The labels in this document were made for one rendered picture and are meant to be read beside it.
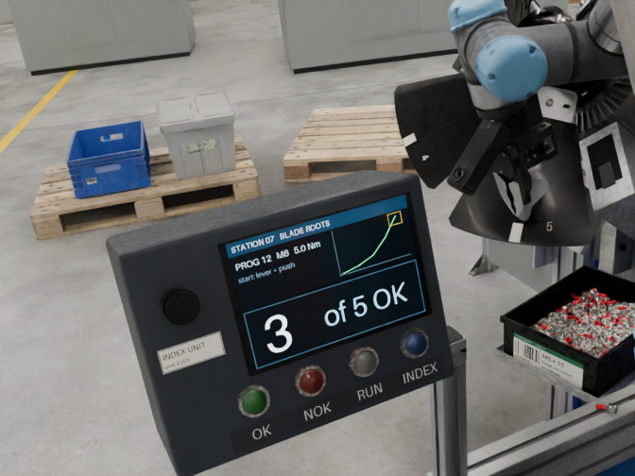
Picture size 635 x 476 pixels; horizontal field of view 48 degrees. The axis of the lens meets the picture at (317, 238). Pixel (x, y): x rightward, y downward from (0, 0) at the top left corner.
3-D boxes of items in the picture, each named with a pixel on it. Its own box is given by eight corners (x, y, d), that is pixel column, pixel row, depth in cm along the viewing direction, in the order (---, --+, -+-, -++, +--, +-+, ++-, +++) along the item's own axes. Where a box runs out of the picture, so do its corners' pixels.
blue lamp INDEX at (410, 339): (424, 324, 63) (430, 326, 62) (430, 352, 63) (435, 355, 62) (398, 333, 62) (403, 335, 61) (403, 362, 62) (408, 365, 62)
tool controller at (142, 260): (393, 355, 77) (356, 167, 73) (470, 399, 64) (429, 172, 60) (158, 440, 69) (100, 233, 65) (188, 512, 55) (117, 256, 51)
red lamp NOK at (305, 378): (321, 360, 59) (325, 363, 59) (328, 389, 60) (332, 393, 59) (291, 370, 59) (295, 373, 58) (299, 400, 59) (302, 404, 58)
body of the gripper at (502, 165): (560, 158, 107) (544, 87, 101) (516, 187, 105) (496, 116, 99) (527, 144, 113) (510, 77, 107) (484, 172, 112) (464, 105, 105)
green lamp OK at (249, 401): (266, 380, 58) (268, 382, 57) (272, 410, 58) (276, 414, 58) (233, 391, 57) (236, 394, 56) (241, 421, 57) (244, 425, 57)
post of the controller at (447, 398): (454, 465, 84) (449, 323, 75) (468, 481, 81) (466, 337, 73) (432, 474, 83) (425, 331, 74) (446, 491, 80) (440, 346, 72)
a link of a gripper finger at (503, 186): (546, 204, 115) (535, 157, 110) (518, 223, 113) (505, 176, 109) (534, 198, 117) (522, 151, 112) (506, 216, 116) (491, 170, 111)
